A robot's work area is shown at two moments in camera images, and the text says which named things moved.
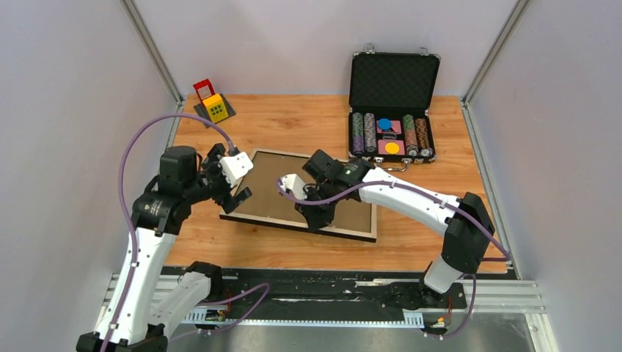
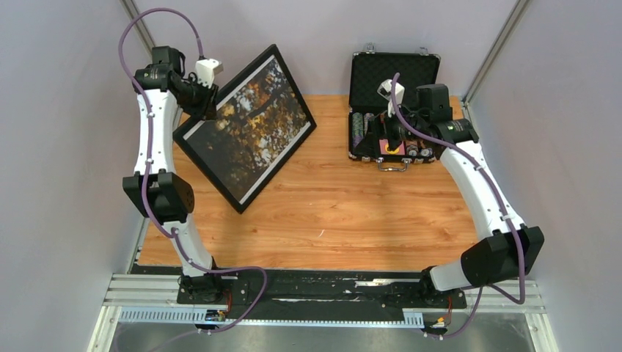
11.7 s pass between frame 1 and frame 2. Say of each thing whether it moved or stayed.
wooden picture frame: moved
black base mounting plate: stayed
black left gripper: moved
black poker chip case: stayed
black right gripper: moved
